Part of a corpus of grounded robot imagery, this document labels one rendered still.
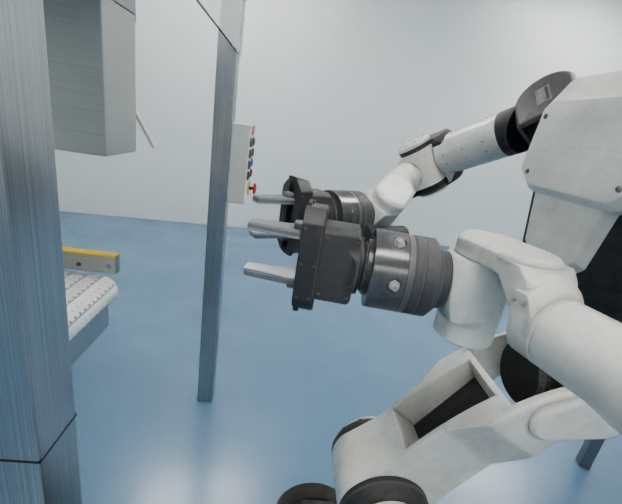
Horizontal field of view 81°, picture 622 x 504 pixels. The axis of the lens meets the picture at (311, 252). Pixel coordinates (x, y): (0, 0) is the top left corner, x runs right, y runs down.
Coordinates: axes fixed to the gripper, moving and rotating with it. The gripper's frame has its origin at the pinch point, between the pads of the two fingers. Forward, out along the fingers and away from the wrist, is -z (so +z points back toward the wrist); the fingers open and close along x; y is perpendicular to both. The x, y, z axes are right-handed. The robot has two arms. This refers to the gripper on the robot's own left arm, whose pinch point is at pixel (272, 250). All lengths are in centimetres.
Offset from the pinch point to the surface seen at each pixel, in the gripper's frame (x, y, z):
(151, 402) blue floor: 98, 74, -54
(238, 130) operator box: -10, 81, -29
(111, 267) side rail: 13.5, 15.8, -30.0
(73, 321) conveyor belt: 16.5, 3.1, -27.4
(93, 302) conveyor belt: 16.4, 8.5, -28.3
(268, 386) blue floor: 98, 96, -11
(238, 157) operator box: -1, 81, -28
